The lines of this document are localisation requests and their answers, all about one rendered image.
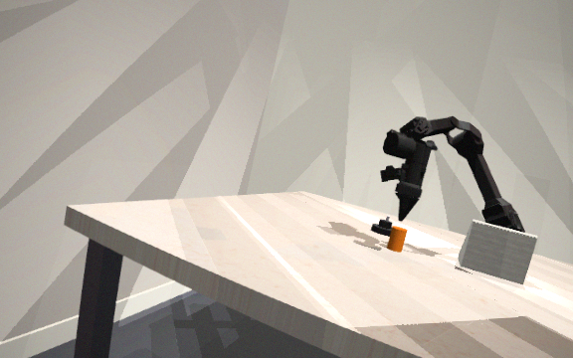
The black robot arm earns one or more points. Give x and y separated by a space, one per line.
408 145

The orange knob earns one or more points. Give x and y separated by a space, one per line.
397 239

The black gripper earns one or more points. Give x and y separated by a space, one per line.
411 189

